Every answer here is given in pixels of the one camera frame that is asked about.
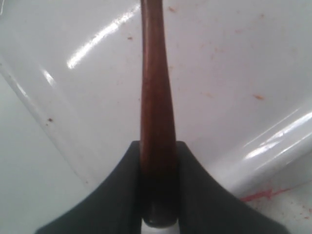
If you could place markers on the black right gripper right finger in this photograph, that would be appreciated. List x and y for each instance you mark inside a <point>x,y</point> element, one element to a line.
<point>207,208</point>

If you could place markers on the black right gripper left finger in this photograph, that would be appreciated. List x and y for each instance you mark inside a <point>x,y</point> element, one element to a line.
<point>112,208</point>

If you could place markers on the brown wooden spoon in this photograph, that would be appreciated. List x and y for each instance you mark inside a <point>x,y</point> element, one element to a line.
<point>158,158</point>

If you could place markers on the white rectangular tray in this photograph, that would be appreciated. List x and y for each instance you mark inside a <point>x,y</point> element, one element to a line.
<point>240,73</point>

